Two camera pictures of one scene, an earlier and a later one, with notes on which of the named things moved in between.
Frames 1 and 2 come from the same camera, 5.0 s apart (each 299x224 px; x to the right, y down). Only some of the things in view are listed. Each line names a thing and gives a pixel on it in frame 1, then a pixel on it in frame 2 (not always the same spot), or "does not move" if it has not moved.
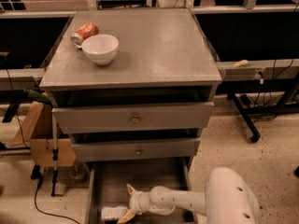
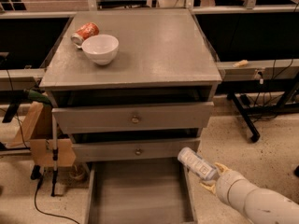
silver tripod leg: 54,155 does not move
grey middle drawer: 170,148 does not move
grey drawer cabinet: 133,89 does not move
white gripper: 135,201 → 228,184
